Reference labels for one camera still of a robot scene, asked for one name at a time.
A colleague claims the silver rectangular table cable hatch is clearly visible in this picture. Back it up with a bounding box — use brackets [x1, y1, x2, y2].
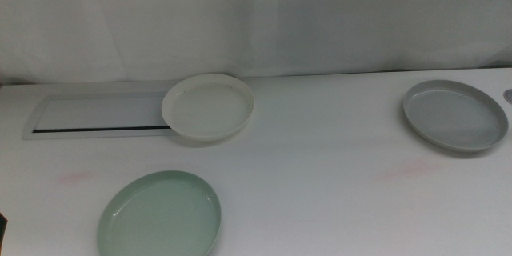
[22, 90, 177, 141]

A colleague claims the cream white shallow bowl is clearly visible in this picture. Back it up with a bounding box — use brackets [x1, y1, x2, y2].
[161, 73, 256, 142]

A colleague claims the pale green shallow bowl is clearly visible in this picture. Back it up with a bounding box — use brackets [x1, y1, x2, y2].
[96, 170, 222, 256]

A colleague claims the grey shallow bowl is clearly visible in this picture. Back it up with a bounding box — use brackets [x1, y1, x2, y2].
[402, 79, 510, 154]

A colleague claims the white backdrop curtain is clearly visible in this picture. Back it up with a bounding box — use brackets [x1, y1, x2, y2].
[0, 0, 512, 86]

